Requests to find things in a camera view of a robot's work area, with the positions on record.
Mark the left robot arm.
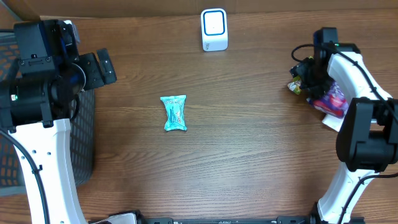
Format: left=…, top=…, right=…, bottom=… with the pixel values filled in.
left=1, top=19, right=117, bottom=223

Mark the green yellow snack packet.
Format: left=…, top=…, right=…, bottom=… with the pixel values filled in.
left=287, top=76, right=302, bottom=95

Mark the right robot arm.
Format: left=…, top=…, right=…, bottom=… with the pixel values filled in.
left=291, top=43, right=397, bottom=223

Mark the purple red liner pack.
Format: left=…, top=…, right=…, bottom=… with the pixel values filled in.
left=307, top=82, right=349, bottom=118

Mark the white barcode scanner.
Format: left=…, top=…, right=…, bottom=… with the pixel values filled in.
left=200, top=8, right=228, bottom=52

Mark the white tube gold cap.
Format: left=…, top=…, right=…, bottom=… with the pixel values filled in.
left=322, top=114, right=343, bottom=132

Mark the grey plastic basket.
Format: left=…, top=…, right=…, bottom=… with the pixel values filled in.
left=1, top=29, right=95, bottom=197

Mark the mint green tissue pack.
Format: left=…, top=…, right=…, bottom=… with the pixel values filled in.
left=160, top=95, right=187, bottom=131

